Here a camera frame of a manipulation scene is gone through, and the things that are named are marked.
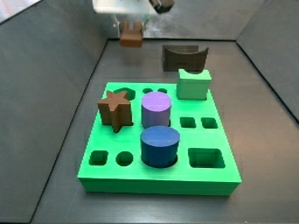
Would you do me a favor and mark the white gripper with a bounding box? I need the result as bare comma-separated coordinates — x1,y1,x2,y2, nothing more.
93,0,155,14

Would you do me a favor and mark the brown two-pronged square-circle object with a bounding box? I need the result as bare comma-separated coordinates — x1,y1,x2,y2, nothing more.
119,21,143,47

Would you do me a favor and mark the black curved fixture stand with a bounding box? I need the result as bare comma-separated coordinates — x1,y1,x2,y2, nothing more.
163,45,210,73

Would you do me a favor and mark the brown star peg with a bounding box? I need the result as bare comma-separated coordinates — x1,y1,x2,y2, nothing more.
98,91,134,133

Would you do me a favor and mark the purple cylinder peg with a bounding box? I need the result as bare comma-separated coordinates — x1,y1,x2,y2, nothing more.
142,91,173,129

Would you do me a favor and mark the blue cylinder peg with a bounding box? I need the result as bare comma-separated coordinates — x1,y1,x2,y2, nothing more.
141,126,181,168

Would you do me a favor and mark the green shape-sorter base block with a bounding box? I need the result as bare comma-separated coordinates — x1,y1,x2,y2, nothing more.
78,82,242,196

